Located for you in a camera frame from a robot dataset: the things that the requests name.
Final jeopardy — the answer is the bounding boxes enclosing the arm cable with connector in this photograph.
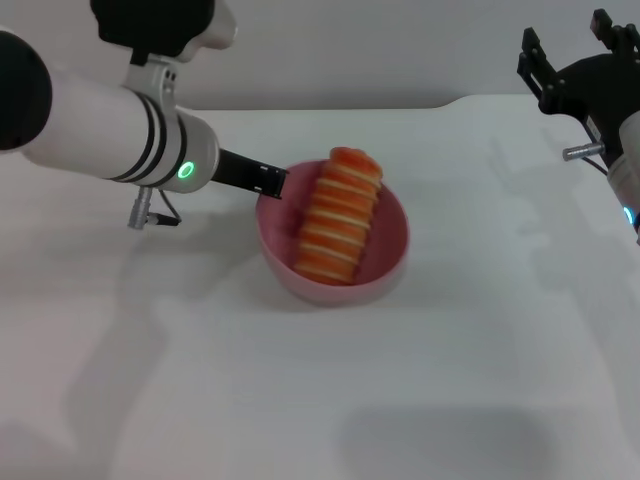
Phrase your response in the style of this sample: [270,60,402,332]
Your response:
[127,185,181,230]
[562,142,609,176]

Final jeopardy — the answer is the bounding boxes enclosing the left arm cable with connector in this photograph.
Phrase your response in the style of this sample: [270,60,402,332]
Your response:
[127,185,181,230]

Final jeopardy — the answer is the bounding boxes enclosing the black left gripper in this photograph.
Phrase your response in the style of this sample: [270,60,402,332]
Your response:
[212,148,290,201]

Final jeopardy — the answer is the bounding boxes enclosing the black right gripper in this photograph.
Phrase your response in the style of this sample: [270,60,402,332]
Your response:
[516,8,640,174]

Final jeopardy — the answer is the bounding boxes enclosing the right arm cable with connector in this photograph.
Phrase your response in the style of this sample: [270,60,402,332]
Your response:
[562,142,609,176]

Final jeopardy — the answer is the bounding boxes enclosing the pink plastic bowl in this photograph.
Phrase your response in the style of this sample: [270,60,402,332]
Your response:
[255,158,412,309]

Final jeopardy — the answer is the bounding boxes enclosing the orange ridged bread loaf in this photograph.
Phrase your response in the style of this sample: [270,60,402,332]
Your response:
[292,146,385,287]

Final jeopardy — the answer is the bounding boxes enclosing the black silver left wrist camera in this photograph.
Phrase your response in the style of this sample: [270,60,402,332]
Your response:
[89,0,239,66]

